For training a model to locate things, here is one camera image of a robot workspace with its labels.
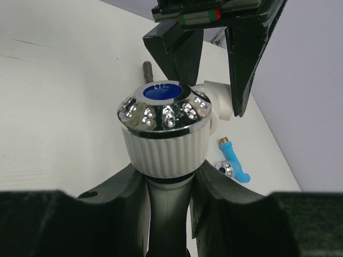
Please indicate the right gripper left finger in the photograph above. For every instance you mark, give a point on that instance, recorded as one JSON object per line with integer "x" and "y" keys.
{"x": 111, "y": 219}

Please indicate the blue faucet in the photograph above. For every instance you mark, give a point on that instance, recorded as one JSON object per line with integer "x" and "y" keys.
{"x": 231, "y": 166}

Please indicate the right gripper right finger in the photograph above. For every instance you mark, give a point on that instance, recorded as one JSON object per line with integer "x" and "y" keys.
{"x": 230, "y": 220}

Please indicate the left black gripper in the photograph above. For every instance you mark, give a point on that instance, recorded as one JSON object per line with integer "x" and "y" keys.
{"x": 177, "y": 52}

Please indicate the white elbow pipe fitting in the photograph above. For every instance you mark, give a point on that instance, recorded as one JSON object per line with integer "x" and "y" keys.
{"x": 221, "y": 101}

